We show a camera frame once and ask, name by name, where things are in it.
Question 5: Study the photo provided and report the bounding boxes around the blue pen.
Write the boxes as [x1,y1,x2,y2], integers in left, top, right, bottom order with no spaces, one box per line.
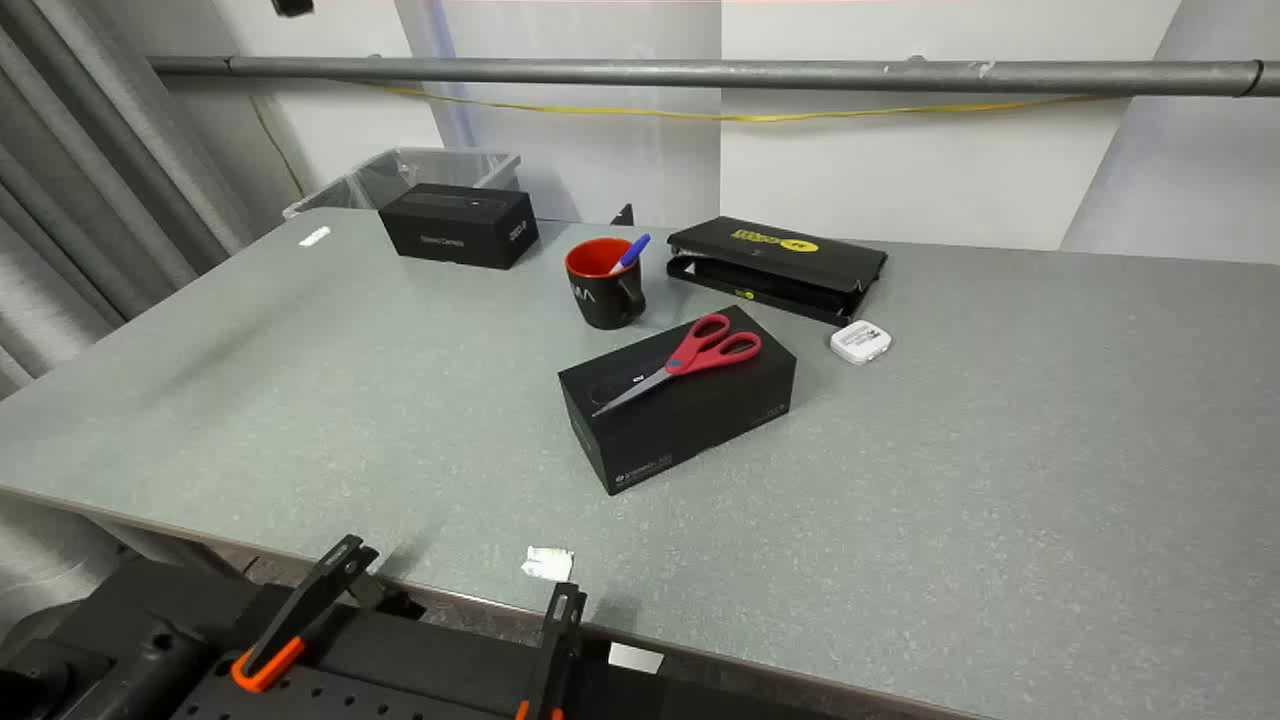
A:
[607,231,658,280]

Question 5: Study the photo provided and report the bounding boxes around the red and black mug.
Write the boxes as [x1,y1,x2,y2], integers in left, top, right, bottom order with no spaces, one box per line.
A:
[564,236,652,332]

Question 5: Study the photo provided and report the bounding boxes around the large black box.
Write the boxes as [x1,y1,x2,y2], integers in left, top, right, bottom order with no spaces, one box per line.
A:
[555,305,800,500]

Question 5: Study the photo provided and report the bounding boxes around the black case with yellow logo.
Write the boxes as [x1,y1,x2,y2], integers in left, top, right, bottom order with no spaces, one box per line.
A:
[663,212,894,329]

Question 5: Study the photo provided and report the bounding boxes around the small white square object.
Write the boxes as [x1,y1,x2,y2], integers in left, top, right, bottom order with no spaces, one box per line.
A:
[827,317,897,372]

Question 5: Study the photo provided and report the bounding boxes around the white tape piece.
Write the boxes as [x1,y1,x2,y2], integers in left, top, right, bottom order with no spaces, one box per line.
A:
[606,642,667,677]
[519,546,575,590]

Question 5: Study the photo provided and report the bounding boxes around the small black box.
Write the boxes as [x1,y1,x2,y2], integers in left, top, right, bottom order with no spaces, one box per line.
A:
[375,179,546,274]

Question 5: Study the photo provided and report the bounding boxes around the grey metal pipe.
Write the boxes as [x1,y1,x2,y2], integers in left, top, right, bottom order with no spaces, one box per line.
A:
[149,53,1280,99]

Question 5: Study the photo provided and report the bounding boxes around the black and orange clamp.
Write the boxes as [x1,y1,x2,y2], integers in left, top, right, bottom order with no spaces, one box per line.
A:
[228,533,383,699]
[518,581,592,720]

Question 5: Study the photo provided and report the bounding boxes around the grey curtain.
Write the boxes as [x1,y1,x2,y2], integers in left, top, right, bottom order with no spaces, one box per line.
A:
[0,0,241,406]

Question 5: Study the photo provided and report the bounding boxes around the red handled scissors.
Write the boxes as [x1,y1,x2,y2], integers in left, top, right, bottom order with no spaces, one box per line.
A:
[587,311,770,421]

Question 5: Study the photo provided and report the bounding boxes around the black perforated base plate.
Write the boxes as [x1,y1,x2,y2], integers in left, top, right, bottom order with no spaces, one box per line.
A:
[0,556,856,720]

